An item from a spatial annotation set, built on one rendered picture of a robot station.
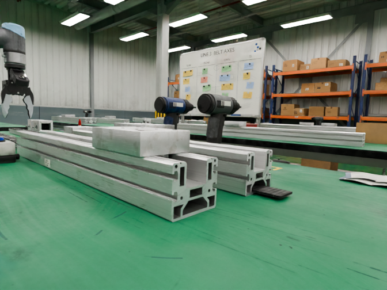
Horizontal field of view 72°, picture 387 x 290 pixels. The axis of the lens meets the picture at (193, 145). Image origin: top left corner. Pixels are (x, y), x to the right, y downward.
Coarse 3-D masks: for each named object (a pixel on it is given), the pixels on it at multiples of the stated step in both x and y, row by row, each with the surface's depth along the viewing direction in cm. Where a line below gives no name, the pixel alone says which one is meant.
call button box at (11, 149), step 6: (0, 144) 75; (6, 144) 76; (12, 144) 77; (0, 150) 76; (6, 150) 77; (12, 150) 78; (0, 156) 76; (6, 156) 77; (12, 156) 78; (18, 156) 82; (0, 162) 76; (6, 162) 77; (12, 162) 78
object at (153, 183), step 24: (24, 144) 86; (48, 144) 74; (72, 144) 60; (72, 168) 61; (96, 168) 52; (120, 168) 46; (144, 168) 43; (168, 168) 38; (192, 168) 44; (120, 192) 47; (144, 192) 42; (168, 192) 38; (192, 192) 43; (216, 192) 45; (168, 216) 38
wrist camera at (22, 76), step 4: (12, 68) 104; (12, 72) 101; (16, 72) 102; (20, 72) 104; (24, 72) 105; (12, 76) 101; (16, 76) 99; (20, 76) 100; (24, 76) 102; (16, 80) 98; (20, 80) 98; (24, 80) 100; (28, 80) 101; (16, 84) 99; (20, 84) 99; (24, 84) 100; (28, 84) 101
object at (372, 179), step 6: (348, 174) 70; (354, 174) 69; (360, 174) 68; (366, 174) 68; (372, 174) 70; (354, 180) 66; (360, 180) 65; (366, 180) 66; (372, 180) 66; (378, 180) 64; (384, 180) 63
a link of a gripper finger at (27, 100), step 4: (24, 96) 110; (28, 96) 109; (24, 100) 108; (28, 100) 109; (28, 104) 109; (32, 104) 110; (28, 108) 109; (32, 108) 110; (28, 112) 110; (32, 112) 111
